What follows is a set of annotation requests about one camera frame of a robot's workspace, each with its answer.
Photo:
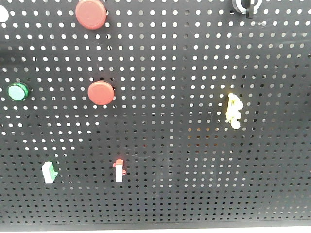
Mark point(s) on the lower red mushroom button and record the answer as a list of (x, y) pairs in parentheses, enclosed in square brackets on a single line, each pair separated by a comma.
[(101, 92)]

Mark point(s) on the red mushroom button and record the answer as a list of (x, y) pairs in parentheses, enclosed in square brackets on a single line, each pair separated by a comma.
[(101, 92), (91, 14)]

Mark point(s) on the upper red mushroom button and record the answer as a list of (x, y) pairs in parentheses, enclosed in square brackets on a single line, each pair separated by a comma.
[(91, 14)]

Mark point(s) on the green round push button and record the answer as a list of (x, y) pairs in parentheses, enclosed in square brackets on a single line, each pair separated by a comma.
[(18, 91)]

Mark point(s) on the black perforated pegboard panel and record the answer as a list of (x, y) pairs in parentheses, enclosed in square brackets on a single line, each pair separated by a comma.
[(172, 64)]

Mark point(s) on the black rotary selector knob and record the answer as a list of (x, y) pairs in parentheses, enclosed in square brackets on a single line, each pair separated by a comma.
[(247, 7)]

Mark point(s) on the white red rocker switch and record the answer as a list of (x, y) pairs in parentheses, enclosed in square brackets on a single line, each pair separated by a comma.
[(119, 171)]

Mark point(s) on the yellow toggle switch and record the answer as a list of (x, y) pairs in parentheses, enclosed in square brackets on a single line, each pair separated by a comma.
[(233, 114)]

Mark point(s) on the white green rocker switch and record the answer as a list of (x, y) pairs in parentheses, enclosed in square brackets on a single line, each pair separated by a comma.
[(48, 172)]

